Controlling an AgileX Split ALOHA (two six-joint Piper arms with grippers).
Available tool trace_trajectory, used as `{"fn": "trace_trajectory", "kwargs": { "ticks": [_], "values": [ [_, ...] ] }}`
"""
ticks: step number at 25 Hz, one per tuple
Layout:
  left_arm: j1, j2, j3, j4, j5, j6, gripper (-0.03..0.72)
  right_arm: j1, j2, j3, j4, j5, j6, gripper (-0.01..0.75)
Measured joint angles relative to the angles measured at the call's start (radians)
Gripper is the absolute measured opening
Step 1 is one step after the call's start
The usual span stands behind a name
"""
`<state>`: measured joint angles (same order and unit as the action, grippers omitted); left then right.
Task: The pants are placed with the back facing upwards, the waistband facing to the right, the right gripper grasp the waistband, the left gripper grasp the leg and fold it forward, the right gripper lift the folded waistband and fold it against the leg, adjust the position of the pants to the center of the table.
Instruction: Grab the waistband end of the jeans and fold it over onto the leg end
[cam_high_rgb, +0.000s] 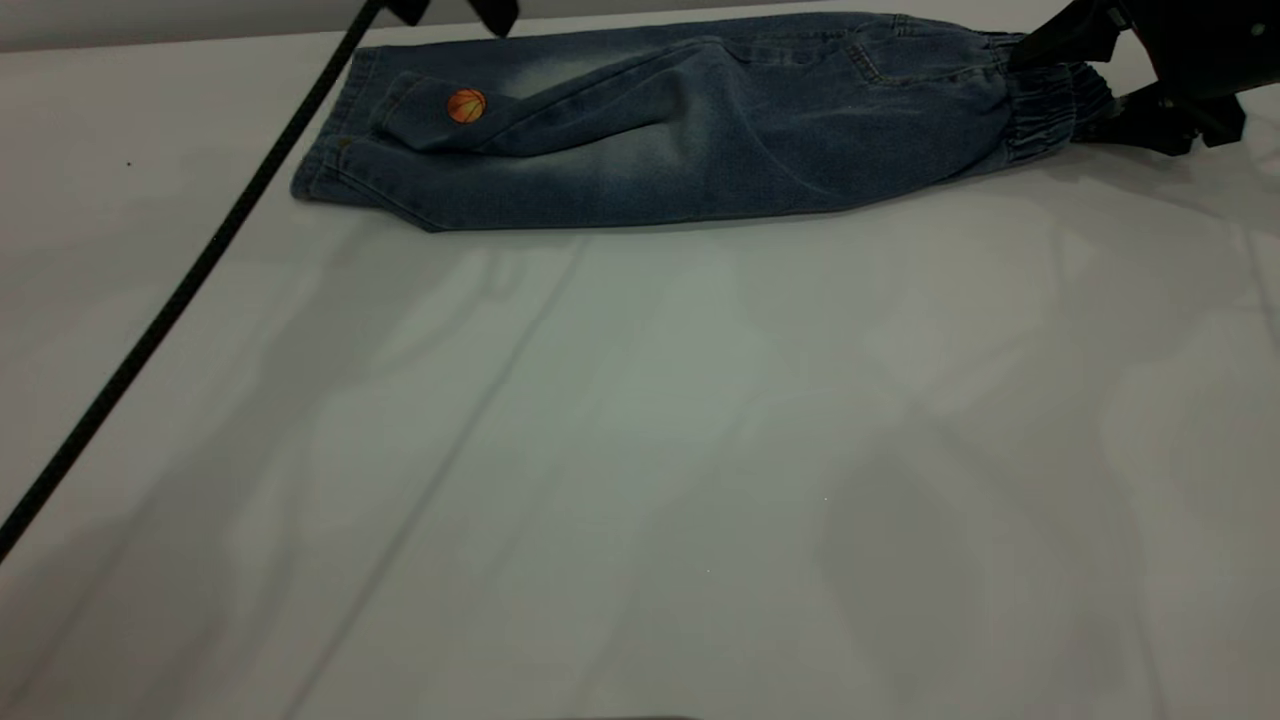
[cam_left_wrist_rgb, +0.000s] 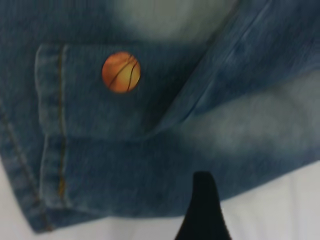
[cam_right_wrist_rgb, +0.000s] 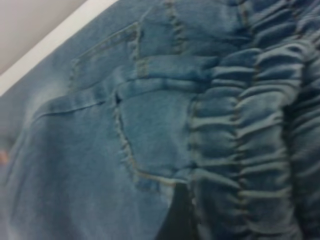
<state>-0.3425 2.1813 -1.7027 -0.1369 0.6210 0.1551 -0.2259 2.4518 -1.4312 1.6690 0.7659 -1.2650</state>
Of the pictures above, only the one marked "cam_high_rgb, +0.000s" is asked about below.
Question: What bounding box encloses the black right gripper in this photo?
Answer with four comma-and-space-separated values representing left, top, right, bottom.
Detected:
1008, 0, 1280, 157

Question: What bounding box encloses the blue denim jeans basketball print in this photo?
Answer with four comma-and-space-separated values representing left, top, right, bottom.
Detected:
290, 12, 1116, 233

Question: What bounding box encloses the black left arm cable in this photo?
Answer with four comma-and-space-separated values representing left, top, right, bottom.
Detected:
0, 0, 387, 566

